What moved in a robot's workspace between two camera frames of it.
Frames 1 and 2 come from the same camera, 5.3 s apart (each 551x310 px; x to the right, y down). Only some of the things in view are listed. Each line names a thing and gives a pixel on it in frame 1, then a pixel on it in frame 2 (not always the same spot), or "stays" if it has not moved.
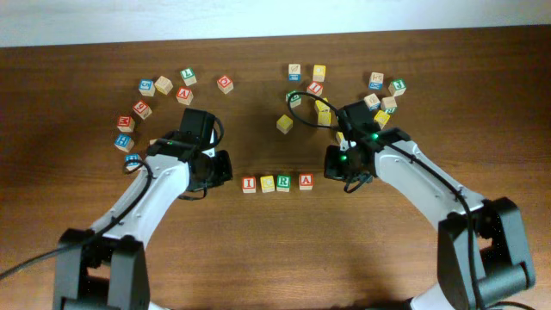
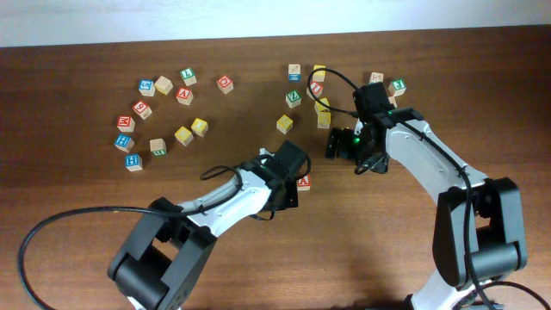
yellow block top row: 318,73 stays
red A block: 184,95 stays
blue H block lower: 133,165 stays
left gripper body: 219,170 → 291,201
